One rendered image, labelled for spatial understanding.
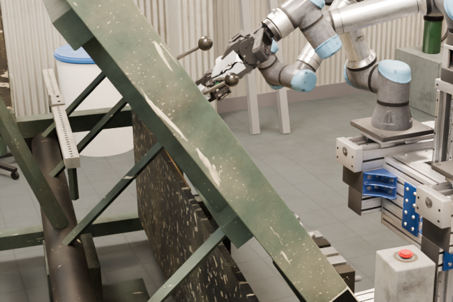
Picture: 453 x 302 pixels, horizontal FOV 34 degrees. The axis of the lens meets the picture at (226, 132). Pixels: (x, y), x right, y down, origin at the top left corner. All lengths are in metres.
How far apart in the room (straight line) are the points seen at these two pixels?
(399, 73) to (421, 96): 3.75
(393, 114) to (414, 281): 0.84
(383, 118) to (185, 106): 1.24
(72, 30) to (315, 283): 0.88
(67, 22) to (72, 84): 3.75
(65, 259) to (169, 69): 1.12
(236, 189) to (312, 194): 3.02
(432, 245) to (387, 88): 0.61
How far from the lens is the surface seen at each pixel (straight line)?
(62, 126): 2.96
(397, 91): 2.75
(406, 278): 2.09
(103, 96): 5.35
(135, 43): 1.62
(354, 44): 2.76
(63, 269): 2.54
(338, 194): 4.79
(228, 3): 6.21
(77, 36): 1.66
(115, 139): 5.49
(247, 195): 1.79
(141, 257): 4.08
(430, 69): 6.35
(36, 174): 2.73
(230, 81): 1.91
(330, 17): 2.18
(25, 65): 5.86
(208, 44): 1.87
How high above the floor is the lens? 1.94
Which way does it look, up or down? 19 degrees down
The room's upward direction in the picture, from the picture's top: 1 degrees counter-clockwise
